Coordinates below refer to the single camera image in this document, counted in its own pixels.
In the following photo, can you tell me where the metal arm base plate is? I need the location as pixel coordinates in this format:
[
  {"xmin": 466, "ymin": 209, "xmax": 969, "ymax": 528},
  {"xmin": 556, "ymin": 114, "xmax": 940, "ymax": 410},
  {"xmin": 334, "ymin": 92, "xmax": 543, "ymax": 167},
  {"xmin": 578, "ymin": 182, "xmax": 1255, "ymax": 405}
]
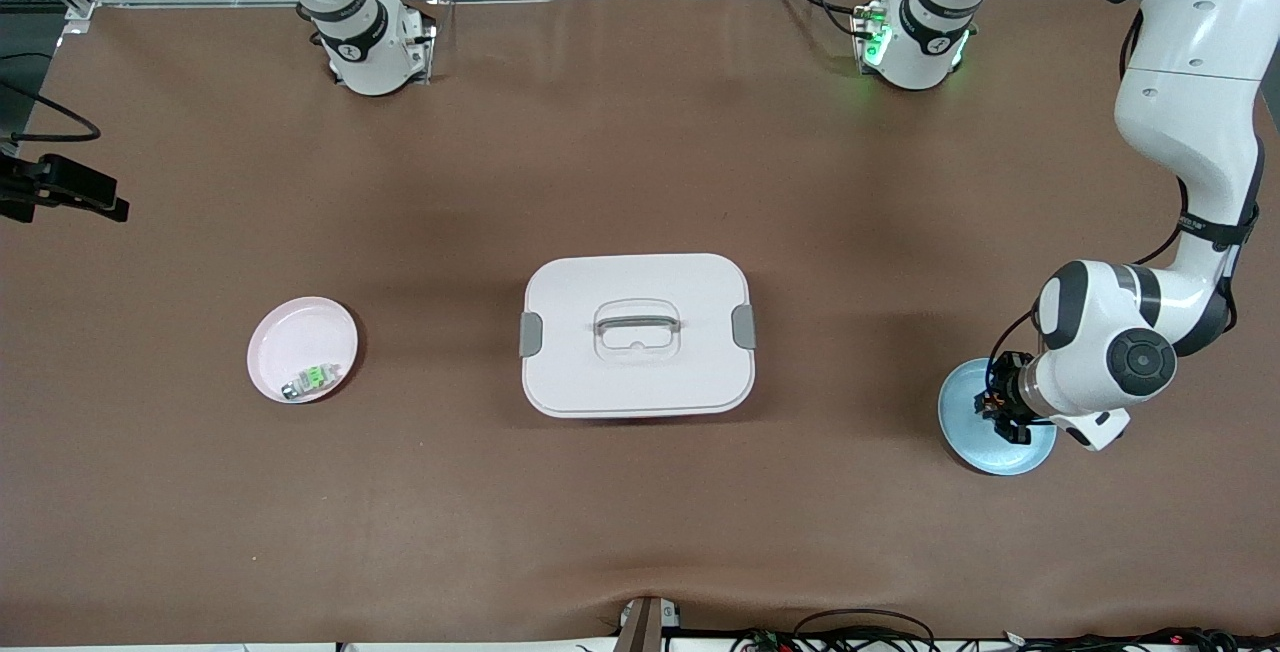
[
  {"xmin": 398, "ymin": 2, "xmax": 439, "ymax": 87},
  {"xmin": 848, "ymin": 0, "xmax": 885, "ymax": 67}
]

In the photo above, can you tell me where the grey stand post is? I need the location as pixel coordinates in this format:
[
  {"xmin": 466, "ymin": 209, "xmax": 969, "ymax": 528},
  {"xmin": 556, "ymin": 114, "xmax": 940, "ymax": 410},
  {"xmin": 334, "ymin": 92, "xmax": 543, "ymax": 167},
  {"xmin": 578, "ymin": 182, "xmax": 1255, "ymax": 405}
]
[{"xmin": 612, "ymin": 595, "xmax": 683, "ymax": 652}]

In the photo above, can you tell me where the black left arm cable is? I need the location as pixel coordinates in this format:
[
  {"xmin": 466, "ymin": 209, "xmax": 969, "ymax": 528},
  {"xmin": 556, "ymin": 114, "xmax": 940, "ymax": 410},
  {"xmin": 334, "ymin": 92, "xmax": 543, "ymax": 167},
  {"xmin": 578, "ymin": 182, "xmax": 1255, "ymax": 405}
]
[{"xmin": 988, "ymin": 7, "xmax": 1263, "ymax": 383}]

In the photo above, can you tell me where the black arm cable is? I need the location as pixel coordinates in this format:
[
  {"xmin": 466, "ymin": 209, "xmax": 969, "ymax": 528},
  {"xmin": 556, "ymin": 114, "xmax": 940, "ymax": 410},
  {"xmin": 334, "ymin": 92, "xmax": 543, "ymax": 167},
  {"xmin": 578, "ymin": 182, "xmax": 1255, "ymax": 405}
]
[
  {"xmin": 0, "ymin": 77, "xmax": 103, "ymax": 144},
  {"xmin": 988, "ymin": 7, "xmax": 1263, "ymax": 383}
]

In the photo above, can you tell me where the green and white switch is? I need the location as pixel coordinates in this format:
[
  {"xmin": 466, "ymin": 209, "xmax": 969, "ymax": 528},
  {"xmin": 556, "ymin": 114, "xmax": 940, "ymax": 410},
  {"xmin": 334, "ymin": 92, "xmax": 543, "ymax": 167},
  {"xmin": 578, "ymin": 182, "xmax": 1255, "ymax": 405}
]
[{"xmin": 281, "ymin": 362, "xmax": 342, "ymax": 401}]

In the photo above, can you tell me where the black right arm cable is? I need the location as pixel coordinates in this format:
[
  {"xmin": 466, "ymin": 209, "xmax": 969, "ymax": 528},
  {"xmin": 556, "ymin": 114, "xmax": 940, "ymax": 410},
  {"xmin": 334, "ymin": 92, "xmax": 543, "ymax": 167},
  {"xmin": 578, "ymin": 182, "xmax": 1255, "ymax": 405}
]
[{"xmin": 0, "ymin": 77, "xmax": 103, "ymax": 144}]

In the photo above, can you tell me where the light blue round plate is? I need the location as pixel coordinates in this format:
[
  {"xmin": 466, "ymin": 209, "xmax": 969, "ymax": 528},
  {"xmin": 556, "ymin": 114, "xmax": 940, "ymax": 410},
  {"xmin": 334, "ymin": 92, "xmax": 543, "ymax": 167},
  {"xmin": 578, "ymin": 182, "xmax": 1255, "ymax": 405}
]
[{"xmin": 937, "ymin": 357, "xmax": 1059, "ymax": 477}]

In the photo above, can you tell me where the pink box with white lid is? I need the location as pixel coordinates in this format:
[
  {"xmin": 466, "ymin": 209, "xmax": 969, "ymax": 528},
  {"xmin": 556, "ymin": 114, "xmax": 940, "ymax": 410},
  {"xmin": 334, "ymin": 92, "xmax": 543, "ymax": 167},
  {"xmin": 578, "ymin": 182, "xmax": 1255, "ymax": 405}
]
[{"xmin": 518, "ymin": 252, "xmax": 758, "ymax": 420}]

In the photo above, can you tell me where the black looped cable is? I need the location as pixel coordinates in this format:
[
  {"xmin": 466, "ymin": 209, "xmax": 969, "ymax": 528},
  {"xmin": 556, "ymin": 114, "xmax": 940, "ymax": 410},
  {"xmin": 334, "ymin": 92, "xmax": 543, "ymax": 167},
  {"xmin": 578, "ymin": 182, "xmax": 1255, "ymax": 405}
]
[{"xmin": 793, "ymin": 608, "xmax": 938, "ymax": 652}]

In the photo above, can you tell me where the pink round plate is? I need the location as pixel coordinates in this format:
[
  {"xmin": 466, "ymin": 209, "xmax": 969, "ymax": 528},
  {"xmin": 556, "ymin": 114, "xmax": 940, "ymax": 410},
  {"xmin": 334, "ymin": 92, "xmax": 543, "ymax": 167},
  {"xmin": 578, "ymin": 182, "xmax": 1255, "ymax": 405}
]
[{"xmin": 246, "ymin": 296, "xmax": 360, "ymax": 405}]

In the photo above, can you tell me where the brown table mat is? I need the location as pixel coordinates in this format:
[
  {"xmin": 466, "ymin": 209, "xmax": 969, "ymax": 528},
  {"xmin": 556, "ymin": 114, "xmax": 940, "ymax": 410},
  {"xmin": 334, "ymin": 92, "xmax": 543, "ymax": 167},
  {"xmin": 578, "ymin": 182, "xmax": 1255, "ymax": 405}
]
[{"xmin": 0, "ymin": 0, "xmax": 1280, "ymax": 645}]

